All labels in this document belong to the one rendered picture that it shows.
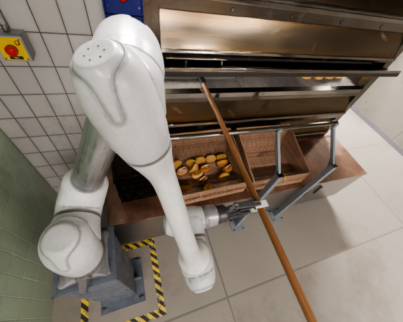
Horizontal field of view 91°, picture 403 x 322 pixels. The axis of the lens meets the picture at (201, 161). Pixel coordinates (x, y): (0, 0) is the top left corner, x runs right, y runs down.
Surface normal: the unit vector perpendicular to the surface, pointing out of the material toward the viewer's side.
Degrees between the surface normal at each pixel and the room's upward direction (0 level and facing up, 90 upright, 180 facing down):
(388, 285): 0
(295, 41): 70
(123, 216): 0
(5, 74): 90
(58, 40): 90
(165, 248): 0
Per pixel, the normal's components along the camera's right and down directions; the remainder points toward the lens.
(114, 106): 0.21, 0.61
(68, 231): 0.14, -0.47
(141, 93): 0.82, 0.18
